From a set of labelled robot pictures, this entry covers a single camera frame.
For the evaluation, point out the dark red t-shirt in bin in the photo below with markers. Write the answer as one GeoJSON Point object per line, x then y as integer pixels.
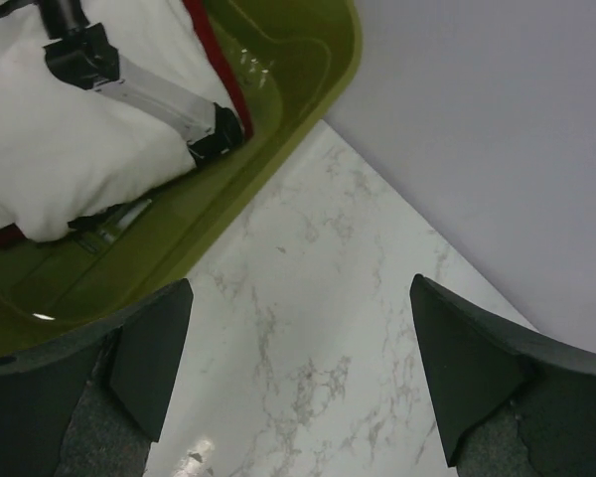
{"type": "Point", "coordinates": [228, 64]}

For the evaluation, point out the white printed t-shirt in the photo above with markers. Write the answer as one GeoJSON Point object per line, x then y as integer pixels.
{"type": "Point", "coordinates": [69, 124]}

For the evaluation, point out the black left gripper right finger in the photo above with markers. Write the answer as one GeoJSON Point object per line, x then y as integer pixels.
{"type": "Point", "coordinates": [508, 401]}

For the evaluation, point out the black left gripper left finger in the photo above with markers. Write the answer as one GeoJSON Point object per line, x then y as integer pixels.
{"type": "Point", "coordinates": [89, 399]}

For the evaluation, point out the olive green plastic bin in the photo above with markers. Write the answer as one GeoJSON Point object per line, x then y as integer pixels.
{"type": "Point", "coordinates": [292, 60]}

